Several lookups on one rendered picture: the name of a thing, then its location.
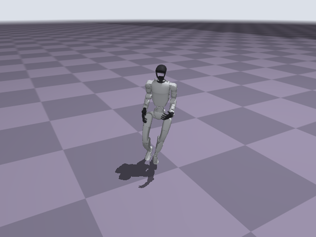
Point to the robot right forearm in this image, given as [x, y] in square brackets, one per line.
[146, 103]

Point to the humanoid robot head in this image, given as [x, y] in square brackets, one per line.
[161, 69]

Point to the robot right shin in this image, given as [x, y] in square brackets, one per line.
[147, 146]

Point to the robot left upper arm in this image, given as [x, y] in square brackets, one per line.
[173, 88]

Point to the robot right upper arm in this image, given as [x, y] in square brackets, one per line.
[148, 89]

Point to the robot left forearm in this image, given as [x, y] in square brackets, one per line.
[172, 107]

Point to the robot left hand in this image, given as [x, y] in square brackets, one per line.
[170, 115]

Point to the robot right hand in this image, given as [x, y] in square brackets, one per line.
[143, 115]

